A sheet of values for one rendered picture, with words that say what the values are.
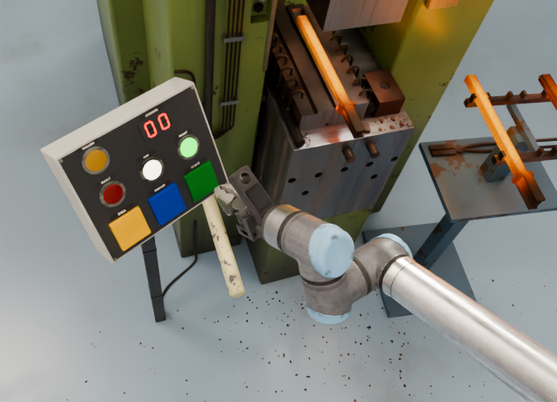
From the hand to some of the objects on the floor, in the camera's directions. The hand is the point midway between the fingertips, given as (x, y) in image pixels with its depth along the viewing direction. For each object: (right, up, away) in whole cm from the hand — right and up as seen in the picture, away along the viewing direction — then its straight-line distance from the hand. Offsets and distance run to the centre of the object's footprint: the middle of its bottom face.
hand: (218, 186), depth 124 cm
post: (-33, -49, +89) cm, 107 cm away
